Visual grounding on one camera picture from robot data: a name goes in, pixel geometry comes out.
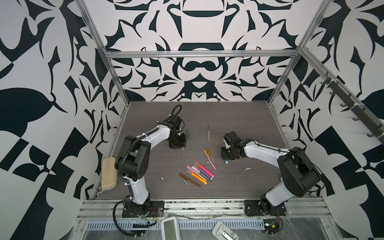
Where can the green pen pink cap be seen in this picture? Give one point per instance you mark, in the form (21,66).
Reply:
(208,179)

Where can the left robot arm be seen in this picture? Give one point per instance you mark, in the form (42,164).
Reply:
(133,159)

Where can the pink highlighter marker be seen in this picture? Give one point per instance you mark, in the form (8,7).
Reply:
(204,169)

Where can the cream pen purple cap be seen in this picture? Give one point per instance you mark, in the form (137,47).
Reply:
(196,172)

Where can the small circuit board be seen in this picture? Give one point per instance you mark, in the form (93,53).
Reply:
(273,226)

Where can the beige sponge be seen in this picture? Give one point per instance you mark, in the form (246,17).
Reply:
(109,174)

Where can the purple highlighter marker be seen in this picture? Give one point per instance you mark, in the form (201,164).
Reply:
(203,172)

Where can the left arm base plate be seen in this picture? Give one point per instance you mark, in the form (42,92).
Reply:
(148,209)

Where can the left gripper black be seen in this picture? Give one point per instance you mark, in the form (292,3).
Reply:
(182,144)

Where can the white grey device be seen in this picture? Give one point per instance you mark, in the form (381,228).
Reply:
(222,232)

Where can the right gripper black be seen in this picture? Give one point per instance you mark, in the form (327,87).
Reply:
(223,153)

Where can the orange highlighter marker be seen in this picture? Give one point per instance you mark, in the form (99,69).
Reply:
(203,181)

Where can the white tablet device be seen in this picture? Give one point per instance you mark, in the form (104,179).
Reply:
(170,229)

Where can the black coat hook rail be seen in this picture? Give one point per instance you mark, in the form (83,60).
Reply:
(351,102)

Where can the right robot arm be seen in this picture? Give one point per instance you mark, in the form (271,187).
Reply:
(299,174)

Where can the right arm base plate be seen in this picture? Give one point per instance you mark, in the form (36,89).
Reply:
(255,208)

